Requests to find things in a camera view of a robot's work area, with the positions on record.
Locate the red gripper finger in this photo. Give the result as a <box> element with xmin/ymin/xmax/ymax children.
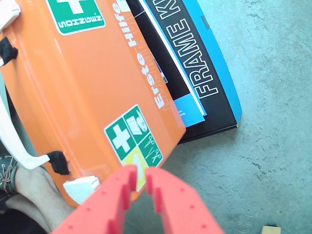
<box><xmin>145</xmin><ymin>166</ymin><xmax>225</xmax><ymax>234</ymax></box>
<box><xmin>51</xmin><ymin>165</ymin><xmax>137</xmax><ymax>234</ymax></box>

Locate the white box carry handle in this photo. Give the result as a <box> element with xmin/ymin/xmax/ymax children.
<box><xmin>0</xmin><ymin>58</ymin><xmax>51</xmax><ymax>171</ymax></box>

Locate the person bare leg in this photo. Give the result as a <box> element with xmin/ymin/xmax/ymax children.
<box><xmin>6</xmin><ymin>165</ymin><xmax>77</xmax><ymax>233</ymax></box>

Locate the small wooden block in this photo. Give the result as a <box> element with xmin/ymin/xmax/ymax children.
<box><xmin>261</xmin><ymin>225</ymin><xmax>282</xmax><ymax>234</ymax></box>

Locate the dark laced shoe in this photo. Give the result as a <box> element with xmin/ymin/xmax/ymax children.
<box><xmin>0</xmin><ymin>153</ymin><xmax>19</xmax><ymax>195</ymax></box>

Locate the orange first aid box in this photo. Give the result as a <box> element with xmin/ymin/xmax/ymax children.
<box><xmin>0</xmin><ymin>0</ymin><xmax>187</xmax><ymax>208</ymax></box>

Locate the black blue frame kit box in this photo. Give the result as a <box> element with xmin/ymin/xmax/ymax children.
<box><xmin>142</xmin><ymin>0</ymin><xmax>243</xmax><ymax>145</ymax></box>

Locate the black flat box blue panel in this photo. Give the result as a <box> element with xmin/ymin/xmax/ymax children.
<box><xmin>125</xmin><ymin>0</ymin><xmax>207</xmax><ymax>128</ymax></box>

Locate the black handle strap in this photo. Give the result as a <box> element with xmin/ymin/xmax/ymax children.
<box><xmin>0</xmin><ymin>37</ymin><xmax>19</xmax><ymax>65</ymax></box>
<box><xmin>46</xmin><ymin>151</ymin><xmax>71</xmax><ymax>176</ymax></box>

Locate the white box latch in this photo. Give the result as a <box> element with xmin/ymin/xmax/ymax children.
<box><xmin>0</xmin><ymin>0</ymin><xmax>22</xmax><ymax>33</ymax></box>
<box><xmin>62</xmin><ymin>175</ymin><xmax>101</xmax><ymax>205</ymax></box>

